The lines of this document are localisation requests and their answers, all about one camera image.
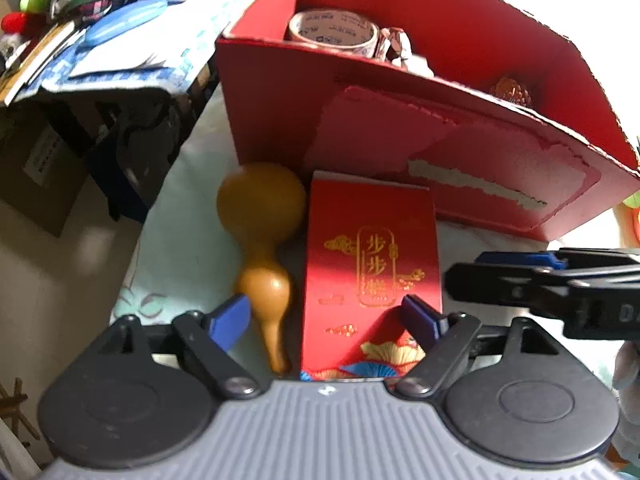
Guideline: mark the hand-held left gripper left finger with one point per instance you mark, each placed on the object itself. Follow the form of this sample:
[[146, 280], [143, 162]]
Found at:
[[227, 322]]

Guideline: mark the blue glasses case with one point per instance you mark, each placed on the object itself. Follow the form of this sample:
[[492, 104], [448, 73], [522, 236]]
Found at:
[[125, 22]]

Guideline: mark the brown pine cone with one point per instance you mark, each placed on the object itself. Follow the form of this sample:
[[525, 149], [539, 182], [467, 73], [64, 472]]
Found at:
[[511, 91]]

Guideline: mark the red white bundle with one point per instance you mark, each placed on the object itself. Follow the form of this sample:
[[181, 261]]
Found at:
[[395, 42]]

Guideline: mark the brown wooden gourd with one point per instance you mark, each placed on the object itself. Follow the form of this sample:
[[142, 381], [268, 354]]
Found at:
[[260, 200]]

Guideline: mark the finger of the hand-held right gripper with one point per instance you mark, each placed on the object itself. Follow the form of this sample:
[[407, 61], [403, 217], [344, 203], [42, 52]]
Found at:
[[500, 285], [520, 259]]

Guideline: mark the blue checkered cloth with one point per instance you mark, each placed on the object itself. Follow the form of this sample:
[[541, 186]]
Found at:
[[125, 81]]

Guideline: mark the printed packing tape roll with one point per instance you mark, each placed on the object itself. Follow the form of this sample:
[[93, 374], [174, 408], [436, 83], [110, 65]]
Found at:
[[330, 35]]

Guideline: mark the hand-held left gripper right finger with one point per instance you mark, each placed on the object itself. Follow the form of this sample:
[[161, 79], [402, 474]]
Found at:
[[420, 317]]

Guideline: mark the white written papers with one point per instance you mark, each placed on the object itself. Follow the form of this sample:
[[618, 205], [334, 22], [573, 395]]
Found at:
[[115, 62]]

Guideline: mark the large red cardboard box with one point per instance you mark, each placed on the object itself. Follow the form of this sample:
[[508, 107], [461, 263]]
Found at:
[[390, 135]]

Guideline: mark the row of books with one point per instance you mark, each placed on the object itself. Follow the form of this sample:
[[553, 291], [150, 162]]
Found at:
[[35, 65]]

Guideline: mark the red and green small toy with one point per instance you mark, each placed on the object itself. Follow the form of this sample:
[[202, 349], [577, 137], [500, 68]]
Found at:
[[15, 22]]

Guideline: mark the small red gold-printed box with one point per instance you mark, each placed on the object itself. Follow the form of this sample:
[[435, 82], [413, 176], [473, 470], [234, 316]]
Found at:
[[370, 240]]

